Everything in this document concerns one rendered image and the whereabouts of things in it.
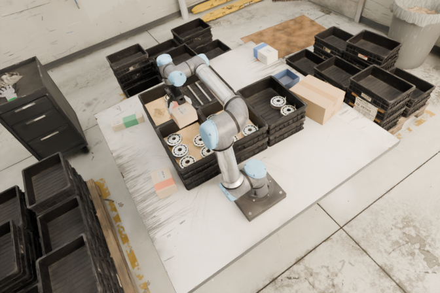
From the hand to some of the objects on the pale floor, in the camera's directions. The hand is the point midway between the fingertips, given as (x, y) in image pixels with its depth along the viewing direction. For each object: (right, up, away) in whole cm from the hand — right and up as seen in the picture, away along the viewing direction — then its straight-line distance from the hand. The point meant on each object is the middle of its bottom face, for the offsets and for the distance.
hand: (181, 110), depth 168 cm
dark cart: (-145, -29, +148) cm, 209 cm away
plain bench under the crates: (+37, -56, +93) cm, 114 cm away
